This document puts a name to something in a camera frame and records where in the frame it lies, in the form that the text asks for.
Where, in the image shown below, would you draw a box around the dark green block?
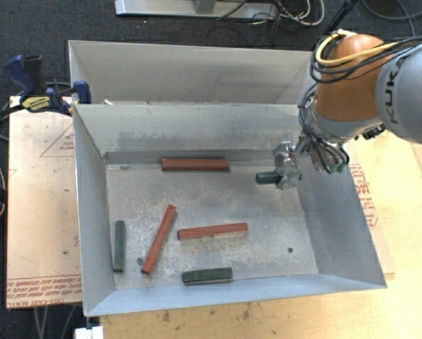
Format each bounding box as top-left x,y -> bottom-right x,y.
255,171 -> 282,186
111,220 -> 127,273
181,266 -> 234,285

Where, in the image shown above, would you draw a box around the brown cardboard board, red print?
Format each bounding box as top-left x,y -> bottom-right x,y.
6,95 -> 397,310

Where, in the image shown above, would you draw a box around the black cylinder on white bracket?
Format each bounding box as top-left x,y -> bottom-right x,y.
360,122 -> 387,141

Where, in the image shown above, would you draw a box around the red-brown flat block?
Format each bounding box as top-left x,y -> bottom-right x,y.
160,157 -> 231,172
176,222 -> 250,241
140,203 -> 178,275

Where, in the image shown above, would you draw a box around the grey metal bin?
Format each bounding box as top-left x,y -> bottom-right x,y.
68,40 -> 388,318

